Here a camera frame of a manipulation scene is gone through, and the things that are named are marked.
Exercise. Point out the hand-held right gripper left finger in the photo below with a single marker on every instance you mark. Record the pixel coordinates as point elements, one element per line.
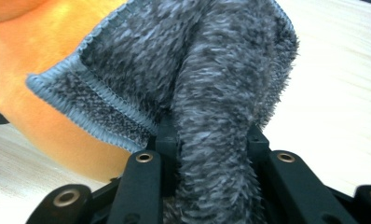
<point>169,161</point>

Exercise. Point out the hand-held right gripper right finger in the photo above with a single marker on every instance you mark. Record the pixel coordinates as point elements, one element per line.
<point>259,144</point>

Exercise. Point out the orange plush toy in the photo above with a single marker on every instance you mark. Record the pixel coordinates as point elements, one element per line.
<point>34,46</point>

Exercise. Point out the grey fluffy cloth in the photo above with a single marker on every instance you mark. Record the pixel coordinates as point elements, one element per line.
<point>211,93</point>

